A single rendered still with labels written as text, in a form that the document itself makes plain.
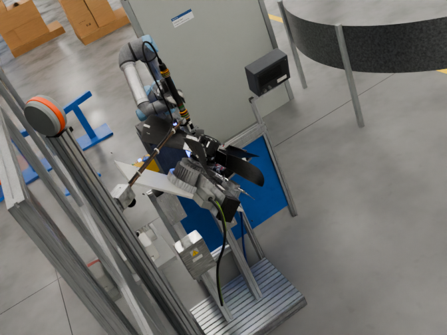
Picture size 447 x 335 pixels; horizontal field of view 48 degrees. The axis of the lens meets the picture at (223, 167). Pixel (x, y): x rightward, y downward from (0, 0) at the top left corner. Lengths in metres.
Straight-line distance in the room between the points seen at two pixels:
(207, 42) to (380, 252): 2.39
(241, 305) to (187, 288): 0.54
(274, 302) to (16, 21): 9.50
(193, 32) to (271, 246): 2.02
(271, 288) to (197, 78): 2.17
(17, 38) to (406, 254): 9.84
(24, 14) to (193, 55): 7.47
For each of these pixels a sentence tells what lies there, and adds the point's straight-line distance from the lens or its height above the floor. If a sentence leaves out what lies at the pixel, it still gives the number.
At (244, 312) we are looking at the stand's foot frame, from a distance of 3.26.
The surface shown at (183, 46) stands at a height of 1.06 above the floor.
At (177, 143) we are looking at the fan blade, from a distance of 2.59.
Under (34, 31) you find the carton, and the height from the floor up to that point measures 0.27.
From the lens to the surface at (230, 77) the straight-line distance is 4.79.
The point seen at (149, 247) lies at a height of 0.96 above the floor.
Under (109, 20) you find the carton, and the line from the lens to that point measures 10.20.
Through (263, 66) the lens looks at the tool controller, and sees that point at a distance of 3.16.
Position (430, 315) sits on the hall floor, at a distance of 3.10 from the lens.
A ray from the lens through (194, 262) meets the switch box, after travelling 2.73.
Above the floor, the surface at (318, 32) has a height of 0.86.
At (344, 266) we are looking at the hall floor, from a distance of 3.39.
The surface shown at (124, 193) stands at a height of 1.40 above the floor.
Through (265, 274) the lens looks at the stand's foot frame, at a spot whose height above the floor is 0.08.
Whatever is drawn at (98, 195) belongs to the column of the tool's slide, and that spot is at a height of 1.49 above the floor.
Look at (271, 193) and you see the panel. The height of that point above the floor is 0.30.
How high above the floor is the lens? 2.54
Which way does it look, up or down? 33 degrees down
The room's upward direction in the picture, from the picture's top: 24 degrees counter-clockwise
